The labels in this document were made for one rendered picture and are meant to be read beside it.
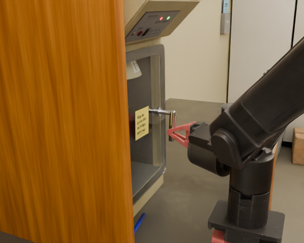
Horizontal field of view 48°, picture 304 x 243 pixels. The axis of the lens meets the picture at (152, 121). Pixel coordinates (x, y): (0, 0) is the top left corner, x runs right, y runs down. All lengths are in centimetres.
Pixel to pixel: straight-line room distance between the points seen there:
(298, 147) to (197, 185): 251
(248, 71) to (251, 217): 335
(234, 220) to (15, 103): 51
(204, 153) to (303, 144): 307
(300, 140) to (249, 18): 133
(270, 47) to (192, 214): 293
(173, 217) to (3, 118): 50
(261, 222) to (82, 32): 43
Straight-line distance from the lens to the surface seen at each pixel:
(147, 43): 91
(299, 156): 360
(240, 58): 380
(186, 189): 109
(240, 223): 51
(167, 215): 97
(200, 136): 50
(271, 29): 373
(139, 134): 88
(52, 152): 75
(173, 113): 95
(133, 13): 67
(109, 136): 65
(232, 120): 40
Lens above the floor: 148
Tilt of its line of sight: 18 degrees down
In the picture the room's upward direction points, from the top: 1 degrees counter-clockwise
